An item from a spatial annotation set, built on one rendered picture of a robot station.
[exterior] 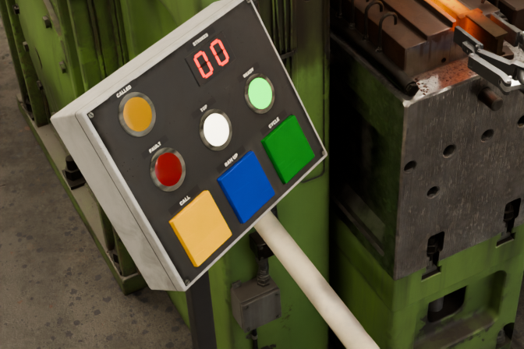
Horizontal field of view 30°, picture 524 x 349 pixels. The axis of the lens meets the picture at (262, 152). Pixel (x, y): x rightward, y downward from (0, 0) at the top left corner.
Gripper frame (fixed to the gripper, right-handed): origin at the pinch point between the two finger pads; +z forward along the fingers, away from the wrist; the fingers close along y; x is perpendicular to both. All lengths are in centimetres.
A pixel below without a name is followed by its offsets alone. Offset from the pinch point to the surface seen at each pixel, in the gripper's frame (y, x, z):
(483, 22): -0.2, 2.4, 0.3
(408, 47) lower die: -11.7, -1.5, 5.3
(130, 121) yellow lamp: -67, 17, -12
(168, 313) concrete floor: -47, -99, 53
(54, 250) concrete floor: -65, -99, 90
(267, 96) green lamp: -44.9, 8.7, -6.5
